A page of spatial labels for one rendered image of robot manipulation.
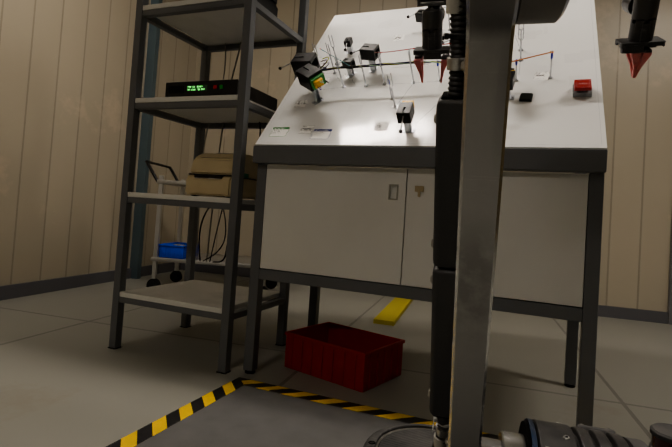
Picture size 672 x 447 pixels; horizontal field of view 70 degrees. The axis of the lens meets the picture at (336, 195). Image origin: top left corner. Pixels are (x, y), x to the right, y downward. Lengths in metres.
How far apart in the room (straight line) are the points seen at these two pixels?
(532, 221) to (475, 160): 1.25
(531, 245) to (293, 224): 0.82
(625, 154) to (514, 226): 2.60
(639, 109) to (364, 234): 2.91
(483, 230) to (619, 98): 3.84
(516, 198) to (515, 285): 0.27
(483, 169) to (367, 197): 1.34
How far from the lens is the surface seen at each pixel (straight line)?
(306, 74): 1.89
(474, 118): 0.36
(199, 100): 2.04
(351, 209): 1.71
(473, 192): 0.37
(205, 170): 2.04
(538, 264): 1.61
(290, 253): 1.81
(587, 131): 1.66
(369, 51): 2.01
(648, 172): 4.17
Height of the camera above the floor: 0.64
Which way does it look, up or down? 2 degrees up
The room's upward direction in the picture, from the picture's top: 4 degrees clockwise
